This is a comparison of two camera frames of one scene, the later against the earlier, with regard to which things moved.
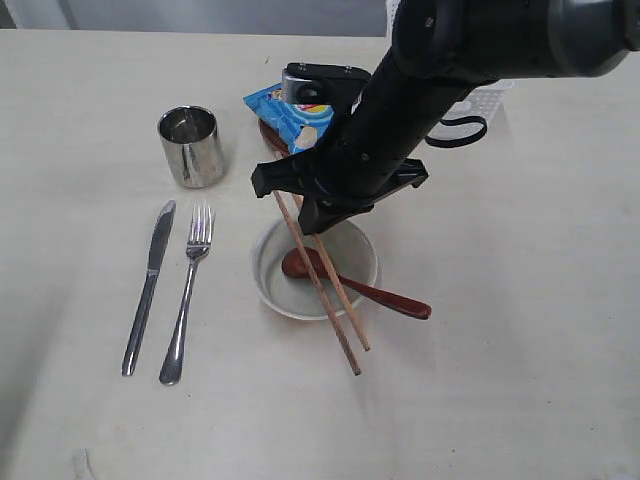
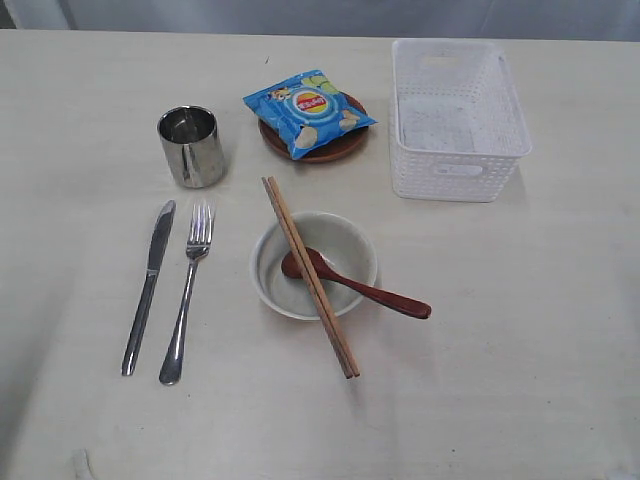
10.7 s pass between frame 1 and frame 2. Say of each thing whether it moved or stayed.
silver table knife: stayed
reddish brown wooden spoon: stayed
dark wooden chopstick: moved
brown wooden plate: moved
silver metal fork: stayed
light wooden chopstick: moved
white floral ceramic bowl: stayed
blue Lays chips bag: stayed
